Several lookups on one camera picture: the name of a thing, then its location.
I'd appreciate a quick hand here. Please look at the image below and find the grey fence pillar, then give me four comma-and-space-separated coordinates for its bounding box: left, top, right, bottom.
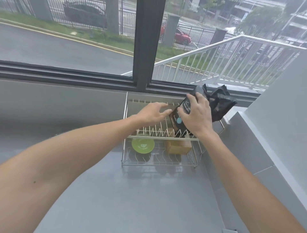
165, 13, 180, 47
30, 0, 53, 21
106, 0, 120, 35
211, 28, 227, 52

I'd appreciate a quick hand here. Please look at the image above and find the dark window frame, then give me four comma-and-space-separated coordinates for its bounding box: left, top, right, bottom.
0, 0, 264, 97

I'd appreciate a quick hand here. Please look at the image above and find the black metal fence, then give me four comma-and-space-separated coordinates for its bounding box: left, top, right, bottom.
0, 0, 216, 51

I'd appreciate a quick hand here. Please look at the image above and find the dark car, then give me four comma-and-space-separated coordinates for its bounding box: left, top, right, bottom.
63, 1, 107, 28

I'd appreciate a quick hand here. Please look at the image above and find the person's left hand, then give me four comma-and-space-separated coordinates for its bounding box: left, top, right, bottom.
137, 102, 173, 128

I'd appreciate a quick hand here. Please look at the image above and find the green tree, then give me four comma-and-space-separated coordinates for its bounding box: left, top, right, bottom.
239, 6, 286, 37

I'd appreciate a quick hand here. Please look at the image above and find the person's right hand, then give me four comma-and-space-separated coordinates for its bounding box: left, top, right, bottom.
177, 93, 215, 138

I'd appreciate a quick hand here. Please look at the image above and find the black coffee bag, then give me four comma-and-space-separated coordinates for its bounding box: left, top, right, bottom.
169, 85, 209, 140

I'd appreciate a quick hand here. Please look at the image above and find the crumpled black plastic bag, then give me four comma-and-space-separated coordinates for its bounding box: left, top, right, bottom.
207, 84, 238, 122

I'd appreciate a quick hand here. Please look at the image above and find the green plate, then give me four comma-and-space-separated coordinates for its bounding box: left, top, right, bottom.
131, 136, 155, 154

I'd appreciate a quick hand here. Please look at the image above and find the red car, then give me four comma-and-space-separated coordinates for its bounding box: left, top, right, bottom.
160, 24, 192, 46

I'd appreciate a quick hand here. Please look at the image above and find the person's right forearm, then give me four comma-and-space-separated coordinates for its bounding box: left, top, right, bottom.
198, 131, 307, 233

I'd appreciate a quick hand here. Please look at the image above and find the wooden box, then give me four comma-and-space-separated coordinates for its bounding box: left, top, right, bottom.
165, 128, 192, 155

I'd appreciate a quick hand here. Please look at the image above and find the white metal stair railing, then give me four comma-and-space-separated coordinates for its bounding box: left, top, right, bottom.
121, 35, 307, 90

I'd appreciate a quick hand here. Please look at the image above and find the person's left forearm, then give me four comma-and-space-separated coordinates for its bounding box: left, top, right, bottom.
0, 115, 144, 233

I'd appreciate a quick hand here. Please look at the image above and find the metal wire dish rack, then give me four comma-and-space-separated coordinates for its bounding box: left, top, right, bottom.
121, 98, 225, 168

